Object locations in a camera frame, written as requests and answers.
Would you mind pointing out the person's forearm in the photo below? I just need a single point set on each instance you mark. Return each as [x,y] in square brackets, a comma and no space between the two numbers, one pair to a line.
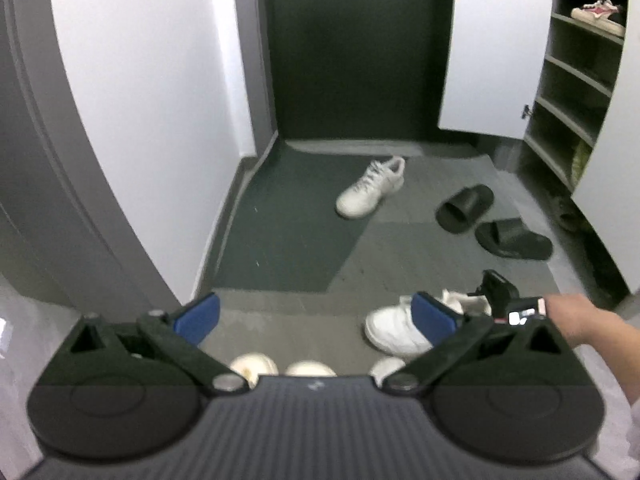
[617,342]

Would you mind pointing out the right white cabinet door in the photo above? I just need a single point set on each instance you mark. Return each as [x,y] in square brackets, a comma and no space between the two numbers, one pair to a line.
[608,192]

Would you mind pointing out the dark shoe under cabinet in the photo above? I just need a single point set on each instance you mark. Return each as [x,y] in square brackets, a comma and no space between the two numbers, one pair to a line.
[565,213]

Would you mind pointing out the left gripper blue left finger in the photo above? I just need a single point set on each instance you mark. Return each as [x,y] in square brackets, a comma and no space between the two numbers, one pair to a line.
[196,320]

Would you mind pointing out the black slide sandal front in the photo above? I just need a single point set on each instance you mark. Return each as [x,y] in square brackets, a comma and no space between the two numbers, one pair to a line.
[512,239]

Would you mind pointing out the grey striped floor mat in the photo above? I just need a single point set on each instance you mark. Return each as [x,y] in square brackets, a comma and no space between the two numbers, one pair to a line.
[401,251]

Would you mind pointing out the grey shoe cabinet shelves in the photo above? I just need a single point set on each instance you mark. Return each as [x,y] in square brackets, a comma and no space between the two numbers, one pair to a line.
[578,78]

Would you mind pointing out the pink white sneaker on shelf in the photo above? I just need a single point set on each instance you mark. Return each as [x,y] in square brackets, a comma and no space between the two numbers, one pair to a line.
[602,14]

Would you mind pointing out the left white cabinet door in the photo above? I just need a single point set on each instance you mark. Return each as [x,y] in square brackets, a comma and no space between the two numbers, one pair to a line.
[495,59]

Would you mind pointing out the black slide sandal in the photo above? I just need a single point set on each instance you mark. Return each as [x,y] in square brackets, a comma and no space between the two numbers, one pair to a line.
[458,214]
[512,239]

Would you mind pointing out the white cabinet door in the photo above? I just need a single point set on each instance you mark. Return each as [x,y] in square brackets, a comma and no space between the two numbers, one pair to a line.
[495,59]
[608,192]

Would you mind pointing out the dark entrance door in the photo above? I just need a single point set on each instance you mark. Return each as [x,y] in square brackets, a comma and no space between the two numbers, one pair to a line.
[358,69]

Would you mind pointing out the dark green floor mat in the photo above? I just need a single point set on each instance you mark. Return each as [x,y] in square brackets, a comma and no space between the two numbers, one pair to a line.
[286,235]

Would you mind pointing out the yellow-green shoe on shelf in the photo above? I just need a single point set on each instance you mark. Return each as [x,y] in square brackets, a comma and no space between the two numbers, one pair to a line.
[579,162]

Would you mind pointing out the cream clog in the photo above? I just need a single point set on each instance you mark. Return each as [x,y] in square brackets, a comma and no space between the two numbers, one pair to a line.
[309,368]
[252,366]

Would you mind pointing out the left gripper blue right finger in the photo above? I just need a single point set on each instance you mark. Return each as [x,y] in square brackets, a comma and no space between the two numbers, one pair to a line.
[433,320]

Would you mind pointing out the black slide sandal back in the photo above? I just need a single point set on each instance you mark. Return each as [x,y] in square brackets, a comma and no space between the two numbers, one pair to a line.
[458,214]

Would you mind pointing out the person's hand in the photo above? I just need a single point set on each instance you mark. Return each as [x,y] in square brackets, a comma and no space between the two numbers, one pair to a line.
[577,318]

